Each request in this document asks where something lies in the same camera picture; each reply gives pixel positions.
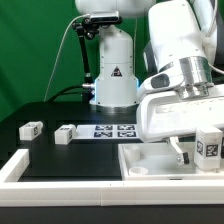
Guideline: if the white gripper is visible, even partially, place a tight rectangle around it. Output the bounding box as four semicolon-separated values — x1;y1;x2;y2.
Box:
136;90;224;165

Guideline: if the white square table top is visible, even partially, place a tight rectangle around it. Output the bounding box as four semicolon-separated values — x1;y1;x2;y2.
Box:
118;142;224;181

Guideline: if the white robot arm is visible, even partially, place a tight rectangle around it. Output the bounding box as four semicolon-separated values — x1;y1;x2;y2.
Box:
75;0;224;142

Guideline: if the white sheet with tags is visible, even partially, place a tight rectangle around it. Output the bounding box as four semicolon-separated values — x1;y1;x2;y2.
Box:
75;124;138;139

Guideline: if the white U-shaped fence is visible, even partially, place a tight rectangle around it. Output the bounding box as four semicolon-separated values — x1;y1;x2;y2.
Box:
0;149;224;207

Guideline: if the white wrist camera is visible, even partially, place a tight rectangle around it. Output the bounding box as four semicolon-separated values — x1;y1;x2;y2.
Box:
137;71;184;100

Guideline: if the black base cable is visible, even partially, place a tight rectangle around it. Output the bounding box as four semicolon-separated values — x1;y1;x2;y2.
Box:
47;85;85;103

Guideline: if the white camera cable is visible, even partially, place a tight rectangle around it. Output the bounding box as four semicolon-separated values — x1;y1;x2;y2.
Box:
43;13;92;103

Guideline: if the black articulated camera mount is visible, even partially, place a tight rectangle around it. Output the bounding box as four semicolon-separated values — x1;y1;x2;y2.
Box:
72;18;99;102

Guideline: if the grey camera on mount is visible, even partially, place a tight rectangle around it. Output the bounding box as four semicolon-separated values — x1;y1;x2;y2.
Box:
90;11;119;23

